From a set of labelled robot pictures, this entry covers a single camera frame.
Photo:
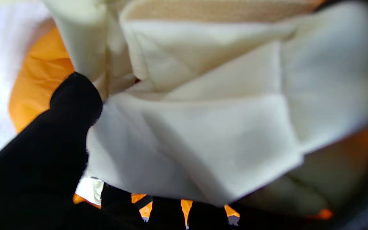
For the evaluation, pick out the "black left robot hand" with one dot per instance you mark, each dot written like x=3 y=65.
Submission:
x=43 y=166

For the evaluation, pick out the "orange rain cover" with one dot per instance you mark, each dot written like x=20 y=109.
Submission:
x=40 y=83

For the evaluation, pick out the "cream fabric backpack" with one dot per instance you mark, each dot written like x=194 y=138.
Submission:
x=203 y=127

